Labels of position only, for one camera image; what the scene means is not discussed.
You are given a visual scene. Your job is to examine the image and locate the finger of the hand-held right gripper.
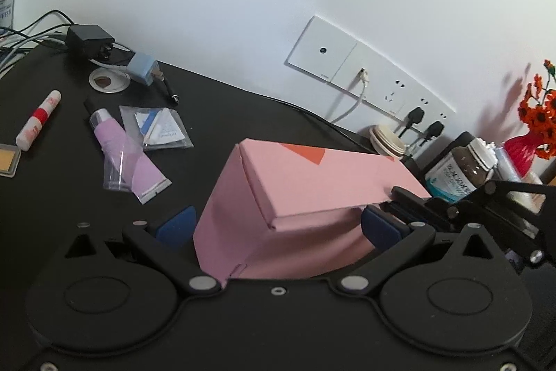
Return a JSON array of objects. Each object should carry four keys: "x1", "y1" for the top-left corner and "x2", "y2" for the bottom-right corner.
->
[
  {"x1": 390, "y1": 179, "x2": 548, "y2": 266},
  {"x1": 382, "y1": 201, "x2": 435, "y2": 230}
]

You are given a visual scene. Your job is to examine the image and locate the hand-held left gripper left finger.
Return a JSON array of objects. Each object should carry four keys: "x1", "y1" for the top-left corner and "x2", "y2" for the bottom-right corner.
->
[{"x1": 64, "y1": 204, "x2": 223, "y2": 294}]

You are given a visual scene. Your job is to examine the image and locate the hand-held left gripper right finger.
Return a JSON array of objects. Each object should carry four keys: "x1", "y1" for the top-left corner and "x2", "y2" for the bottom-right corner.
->
[{"x1": 338, "y1": 203, "x2": 496, "y2": 294}]

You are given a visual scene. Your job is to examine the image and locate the pink cardboard box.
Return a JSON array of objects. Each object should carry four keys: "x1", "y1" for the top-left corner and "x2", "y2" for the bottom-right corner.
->
[{"x1": 192, "y1": 138, "x2": 433, "y2": 282}]

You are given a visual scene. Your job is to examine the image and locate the black desktop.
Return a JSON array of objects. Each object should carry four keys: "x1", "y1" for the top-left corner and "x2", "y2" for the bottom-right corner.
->
[{"x1": 0, "y1": 45, "x2": 435, "y2": 293}]

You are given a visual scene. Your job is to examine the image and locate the brown supplement bottle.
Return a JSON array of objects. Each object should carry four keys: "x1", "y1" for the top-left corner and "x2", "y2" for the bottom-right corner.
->
[{"x1": 423, "y1": 137, "x2": 498, "y2": 205}]

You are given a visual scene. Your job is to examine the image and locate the purple cosmetic tube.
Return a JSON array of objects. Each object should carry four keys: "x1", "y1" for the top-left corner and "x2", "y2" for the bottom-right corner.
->
[{"x1": 83, "y1": 97, "x2": 171, "y2": 205}]

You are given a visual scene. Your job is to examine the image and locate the cream stacked plastic funnels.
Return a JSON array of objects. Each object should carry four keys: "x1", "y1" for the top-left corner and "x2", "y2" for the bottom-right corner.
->
[{"x1": 369, "y1": 123, "x2": 407, "y2": 158}]

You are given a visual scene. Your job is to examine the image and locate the white tissue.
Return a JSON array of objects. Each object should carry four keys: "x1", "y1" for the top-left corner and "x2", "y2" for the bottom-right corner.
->
[{"x1": 475, "y1": 138, "x2": 500, "y2": 163}]

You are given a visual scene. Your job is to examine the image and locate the clear plastic vial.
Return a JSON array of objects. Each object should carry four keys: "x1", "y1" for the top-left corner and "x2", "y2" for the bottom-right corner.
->
[{"x1": 103, "y1": 138, "x2": 144, "y2": 194}]

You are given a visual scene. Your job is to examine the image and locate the clear wrapped package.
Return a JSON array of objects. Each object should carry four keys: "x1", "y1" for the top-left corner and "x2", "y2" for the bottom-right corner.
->
[{"x1": 495, "y1": 147, "x2": 529, "y2": 183}]

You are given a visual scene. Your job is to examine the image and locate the black power plug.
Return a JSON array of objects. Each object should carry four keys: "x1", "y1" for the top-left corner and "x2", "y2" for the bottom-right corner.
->
[
  {"x1": 417, "y1": 121, "x2": 445, "y2": 146},
  {"x1": 396, "y1": 107, "x2": 425, "y2": 139}
]

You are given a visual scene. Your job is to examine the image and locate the cotton swab box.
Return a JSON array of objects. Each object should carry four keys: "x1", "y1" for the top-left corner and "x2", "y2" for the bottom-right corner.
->
[{"x1": 515, "y1": 171, "x2": 549, "y2": 216}]

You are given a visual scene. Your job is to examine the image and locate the white power socket plate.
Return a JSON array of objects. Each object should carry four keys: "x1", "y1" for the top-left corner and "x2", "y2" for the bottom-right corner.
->
[
  {"x1": 417, "y1": 102, "x2": 458, "y2": 137},
  {"x1": 393, "y1": 90, "x2": 444, "y2": 129}
]

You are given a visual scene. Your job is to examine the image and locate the red vase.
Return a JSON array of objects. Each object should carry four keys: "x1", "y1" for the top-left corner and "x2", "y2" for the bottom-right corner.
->
[{"x1": 503, "y1": 132, "x2": 550, "y2": 176}]

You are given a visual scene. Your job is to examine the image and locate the clear plastic sachet bag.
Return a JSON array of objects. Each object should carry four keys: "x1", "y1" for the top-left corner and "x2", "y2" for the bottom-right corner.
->
[{"x1": 119, "y1": 105, "x2": 194, "y2": 153}]

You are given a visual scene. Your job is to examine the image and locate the white five-hole power socket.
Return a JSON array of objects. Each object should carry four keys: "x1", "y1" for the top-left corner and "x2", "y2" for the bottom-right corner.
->
[{"x1": 364, "y1": 64, "x2": 424, "y2": 117}]

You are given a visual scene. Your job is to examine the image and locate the white round disc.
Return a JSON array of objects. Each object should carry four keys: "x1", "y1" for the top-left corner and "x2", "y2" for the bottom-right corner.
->
[{"x1": 89, "y1": 67, "x2": 131, "y2": 95}]

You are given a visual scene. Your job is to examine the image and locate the blue-grey charger plug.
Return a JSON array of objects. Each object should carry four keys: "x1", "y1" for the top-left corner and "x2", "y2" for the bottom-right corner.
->
[{"x1": 126, "y1": 53, "x2": 164, "y2": 87}]

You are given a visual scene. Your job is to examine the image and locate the white and red glue stick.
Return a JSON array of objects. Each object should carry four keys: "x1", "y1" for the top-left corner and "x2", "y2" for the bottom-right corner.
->
[{"x1": 15, "y1": 90, "x2": 62, "y2": 153}]

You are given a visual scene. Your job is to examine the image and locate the yellow square compact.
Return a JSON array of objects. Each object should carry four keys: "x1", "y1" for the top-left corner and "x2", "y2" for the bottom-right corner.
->
[{"x1": 0, "y1": 144, "x2": 23, "y2": 179}]

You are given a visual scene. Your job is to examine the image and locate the black power adapter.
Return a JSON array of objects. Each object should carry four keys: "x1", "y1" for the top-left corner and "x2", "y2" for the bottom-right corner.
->
[{"x1": 65, "y1": 24, "x2": 116, "y2": 59}]

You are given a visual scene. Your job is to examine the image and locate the white network cable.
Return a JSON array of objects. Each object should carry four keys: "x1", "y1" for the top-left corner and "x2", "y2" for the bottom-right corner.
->
[{"x1": 330, "y1": 69, "x2": 370, "y2": 124}]

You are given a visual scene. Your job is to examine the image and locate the black charger cable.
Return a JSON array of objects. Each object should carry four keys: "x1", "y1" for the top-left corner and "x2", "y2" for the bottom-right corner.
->
[{"x1": 158, "y1": 69, "x2": 181, "y2": 106}]

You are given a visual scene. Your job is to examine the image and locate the white network wall plate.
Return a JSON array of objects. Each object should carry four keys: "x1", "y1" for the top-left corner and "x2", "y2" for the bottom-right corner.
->
[{"x1": 331, "y1": 43, "x2": 394, "y2": 102}]

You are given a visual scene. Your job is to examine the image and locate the white coaxial wall plate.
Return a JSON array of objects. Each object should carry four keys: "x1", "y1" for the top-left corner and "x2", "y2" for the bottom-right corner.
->
[{"x1": 285, "y1": 15, "x2": 358, "y2": 81}]

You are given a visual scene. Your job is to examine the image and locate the bundle of desk cables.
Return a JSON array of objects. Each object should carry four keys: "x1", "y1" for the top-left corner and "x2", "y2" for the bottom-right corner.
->
[{"x1": 0, "y1": 9, "x2": 131, "y2": 77}]

